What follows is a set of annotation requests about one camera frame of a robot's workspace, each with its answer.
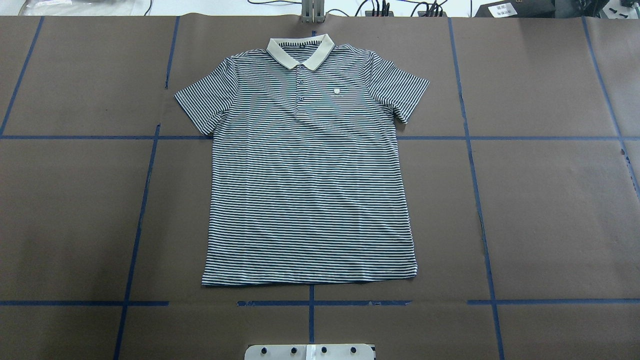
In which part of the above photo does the black box with label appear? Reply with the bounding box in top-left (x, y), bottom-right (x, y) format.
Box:
top-left (473, 0), bottom-right (556, 19)

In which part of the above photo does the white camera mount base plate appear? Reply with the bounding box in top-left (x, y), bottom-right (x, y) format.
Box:
top-left (243, 343), bottom-right (377, 360)

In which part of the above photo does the aluminium frame post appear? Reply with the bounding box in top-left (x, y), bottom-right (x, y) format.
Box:
top-left (300, 0), bottom-right (326, 24)

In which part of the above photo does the navy white striped polo shirt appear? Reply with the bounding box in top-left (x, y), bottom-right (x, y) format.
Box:
top-left (174, 34), bottom-right (430, 287)

